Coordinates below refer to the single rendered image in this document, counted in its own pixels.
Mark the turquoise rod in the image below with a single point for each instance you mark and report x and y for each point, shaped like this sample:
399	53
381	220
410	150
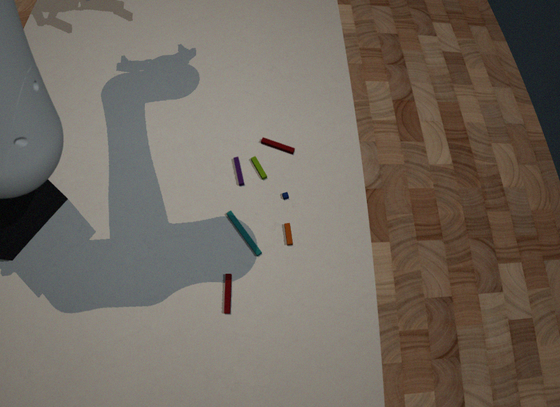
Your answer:
243	232

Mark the orange rod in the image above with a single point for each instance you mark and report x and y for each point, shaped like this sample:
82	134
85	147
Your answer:
288	234

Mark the purple rod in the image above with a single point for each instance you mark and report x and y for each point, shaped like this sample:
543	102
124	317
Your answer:
238	170

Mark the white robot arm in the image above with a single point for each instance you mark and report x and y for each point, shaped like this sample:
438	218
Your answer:
31	133

